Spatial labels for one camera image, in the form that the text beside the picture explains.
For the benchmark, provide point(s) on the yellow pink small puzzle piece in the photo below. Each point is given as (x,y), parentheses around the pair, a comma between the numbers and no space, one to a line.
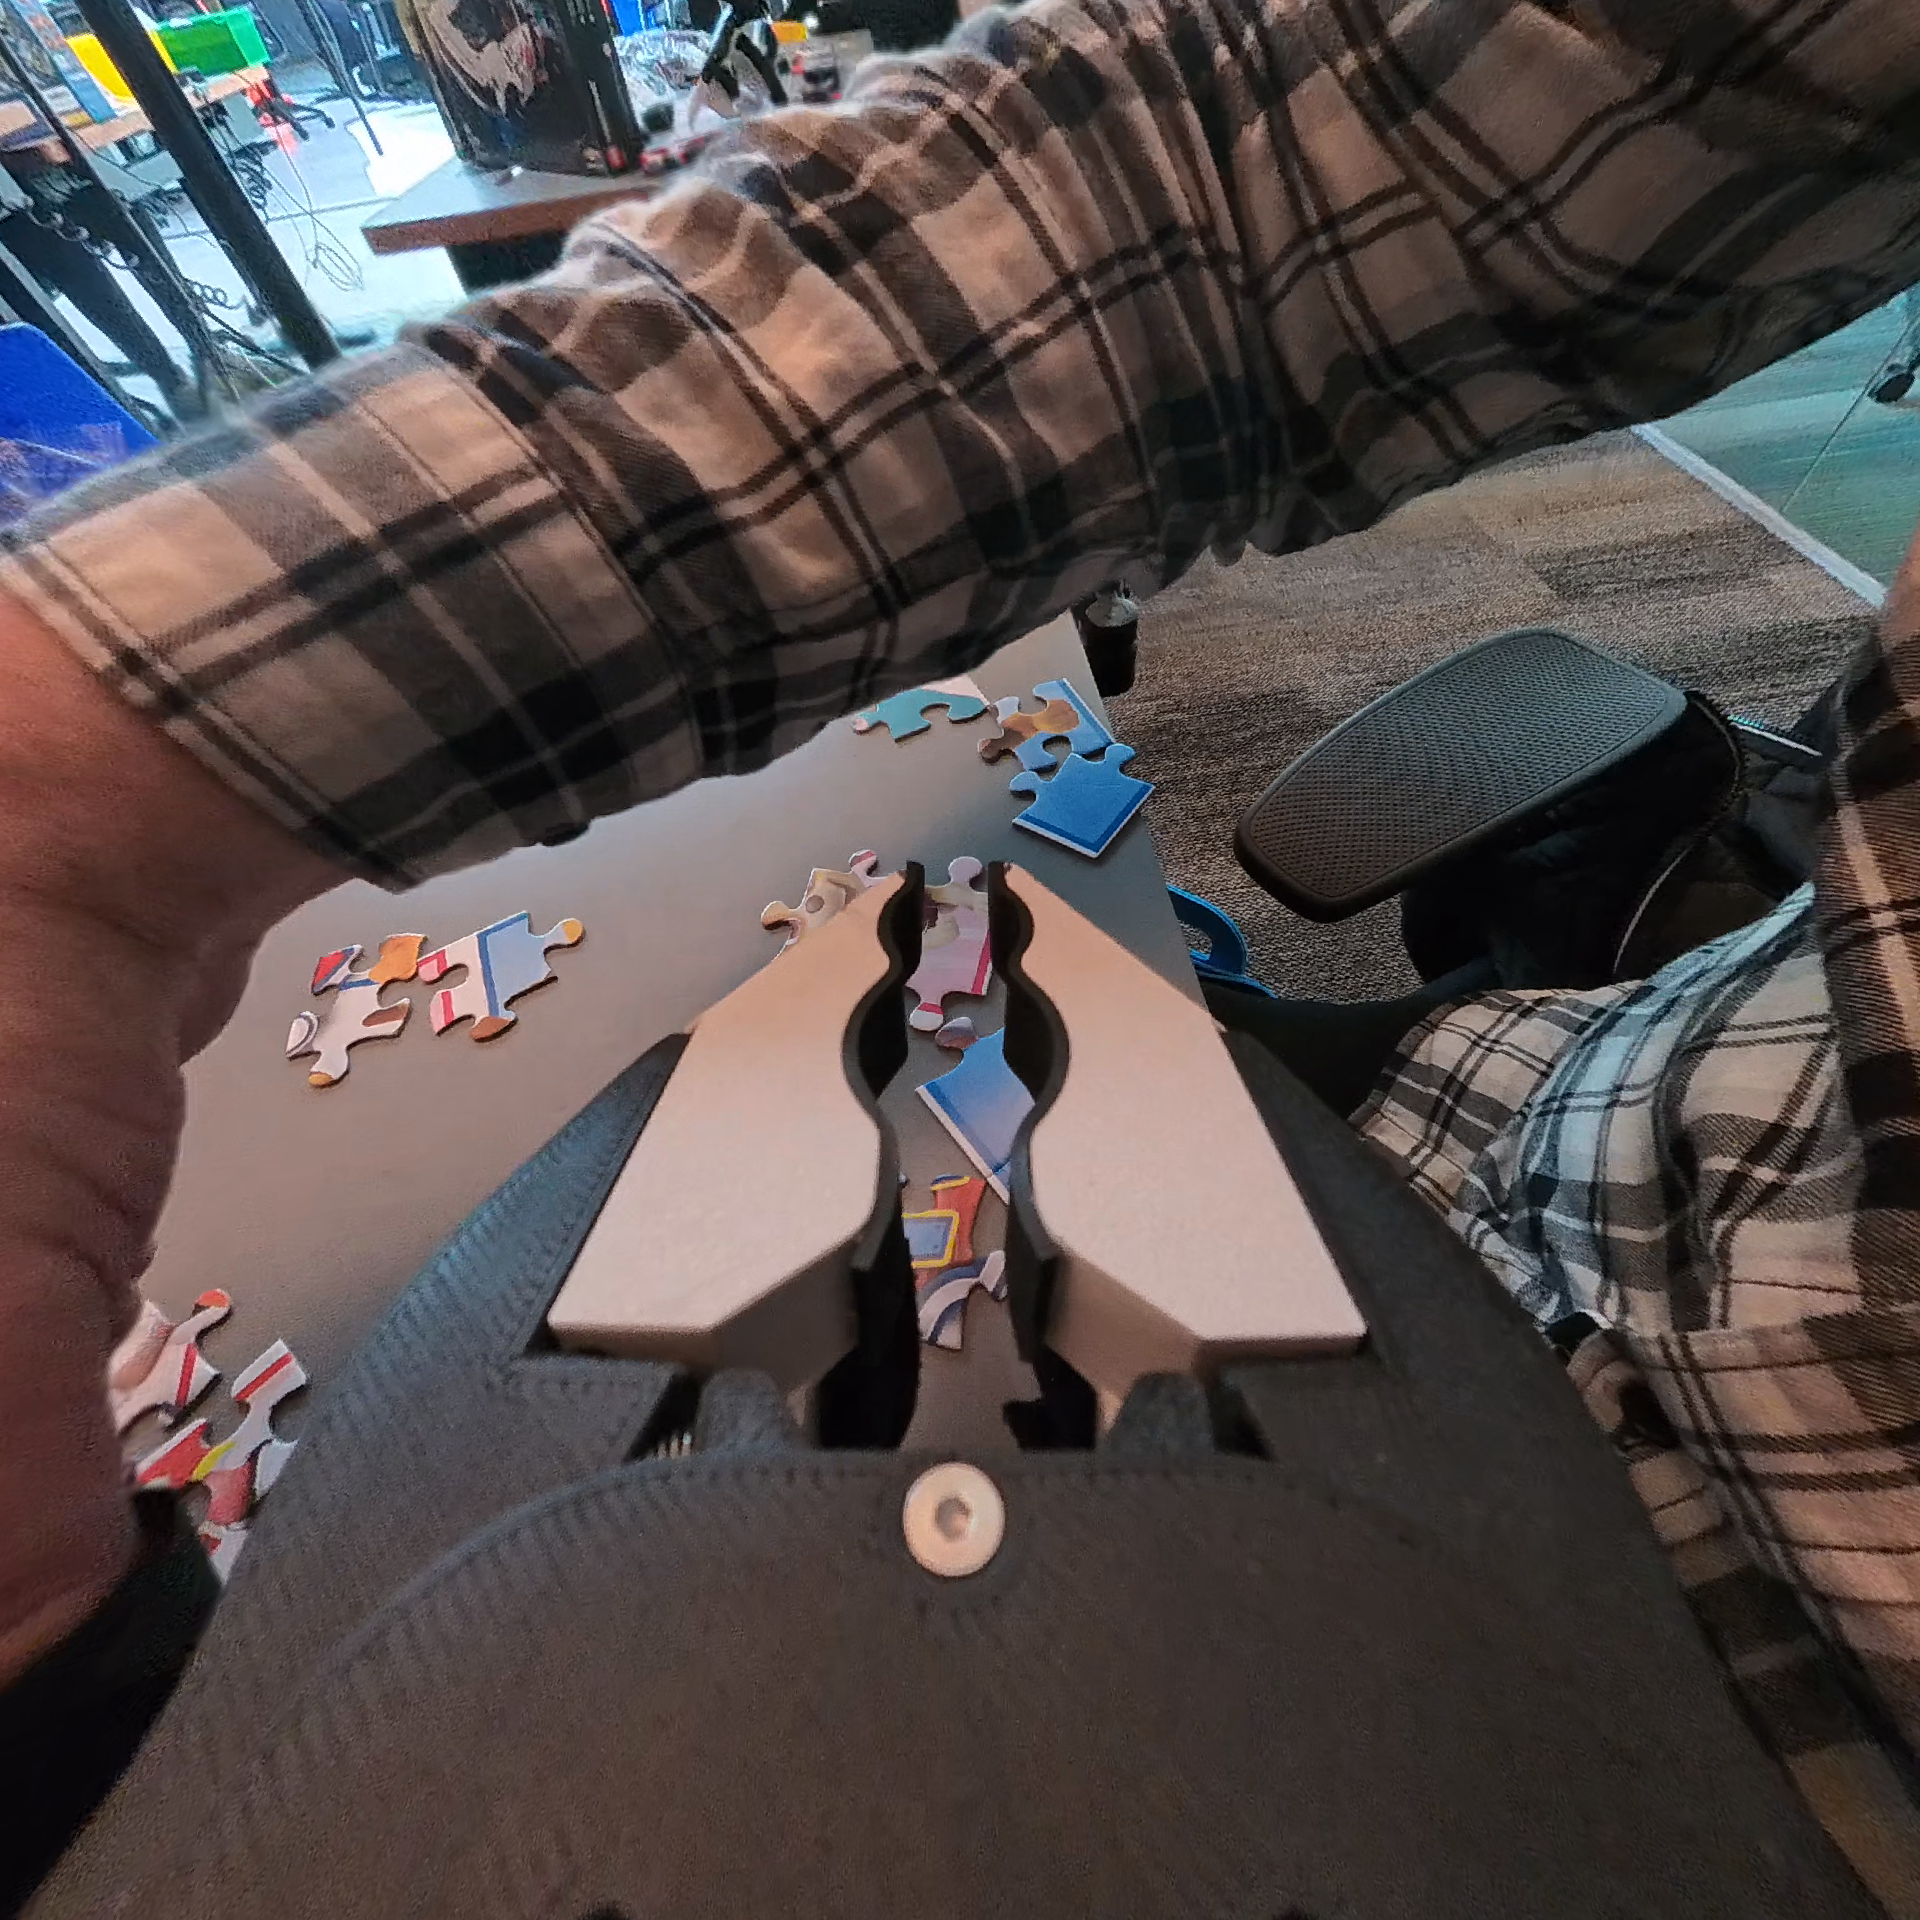
(819,900)

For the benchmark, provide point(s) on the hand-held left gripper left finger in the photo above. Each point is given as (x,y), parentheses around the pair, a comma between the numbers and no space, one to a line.
(720,1187)

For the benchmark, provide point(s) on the plain blue puzzle piece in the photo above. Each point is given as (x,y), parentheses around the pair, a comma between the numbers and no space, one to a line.
(1080,805)

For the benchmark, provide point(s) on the grey desk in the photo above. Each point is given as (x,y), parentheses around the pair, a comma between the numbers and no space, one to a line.
(645,887)

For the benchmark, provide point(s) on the dark wooden table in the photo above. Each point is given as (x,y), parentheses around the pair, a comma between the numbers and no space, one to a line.
(496,217)

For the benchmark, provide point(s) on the person's right forearm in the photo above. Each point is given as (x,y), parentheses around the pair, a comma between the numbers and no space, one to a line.
(1051,376)

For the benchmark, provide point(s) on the black table leg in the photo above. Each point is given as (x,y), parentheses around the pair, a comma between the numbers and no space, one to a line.
(209,180)

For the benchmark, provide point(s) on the black office chair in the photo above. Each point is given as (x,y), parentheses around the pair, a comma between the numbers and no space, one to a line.
(1576,900)

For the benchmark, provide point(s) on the blue plastic bin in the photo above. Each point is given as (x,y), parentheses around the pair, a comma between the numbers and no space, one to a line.
(59,419)

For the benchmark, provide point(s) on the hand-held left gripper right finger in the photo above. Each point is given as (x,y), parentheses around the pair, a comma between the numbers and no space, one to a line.
(1199,1187)

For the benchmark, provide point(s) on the person's right hand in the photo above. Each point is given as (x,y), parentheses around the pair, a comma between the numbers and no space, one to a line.
(89,1049)

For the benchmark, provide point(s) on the white dog red striped puzzle piece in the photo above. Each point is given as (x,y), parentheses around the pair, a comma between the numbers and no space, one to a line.
(175,1355)

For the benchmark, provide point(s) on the orange tail blue border puzzle piece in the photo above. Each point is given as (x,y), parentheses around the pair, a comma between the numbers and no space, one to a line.
(1051,719)

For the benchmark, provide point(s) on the white orange puzzle piece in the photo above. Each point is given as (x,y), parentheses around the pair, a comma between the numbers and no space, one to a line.
(354,1021)

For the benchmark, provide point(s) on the blue plastic loop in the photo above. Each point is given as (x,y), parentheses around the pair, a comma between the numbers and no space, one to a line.
(1224,931)

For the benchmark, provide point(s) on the red blue logo puzzle section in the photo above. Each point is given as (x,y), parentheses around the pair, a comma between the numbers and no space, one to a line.
(944,1244)

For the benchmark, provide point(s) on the light blue sky puzzle section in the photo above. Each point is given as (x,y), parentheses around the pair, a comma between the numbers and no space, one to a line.
(975,1101)

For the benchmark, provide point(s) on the pink dog puzzle piece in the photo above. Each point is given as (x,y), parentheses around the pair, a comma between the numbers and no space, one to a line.
(952,945)

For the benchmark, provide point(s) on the blue white red striped puzzle piece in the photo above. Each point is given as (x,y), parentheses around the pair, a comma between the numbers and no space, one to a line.
(496,973)

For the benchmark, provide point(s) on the teal green corner puzzle piece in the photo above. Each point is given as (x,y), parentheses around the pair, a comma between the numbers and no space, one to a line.
(915,714)

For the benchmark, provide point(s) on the black chair armrest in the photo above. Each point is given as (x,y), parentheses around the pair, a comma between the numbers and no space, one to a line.
(1453,764)

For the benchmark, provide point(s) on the black toy car box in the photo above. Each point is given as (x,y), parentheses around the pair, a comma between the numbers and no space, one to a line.
(524,89)

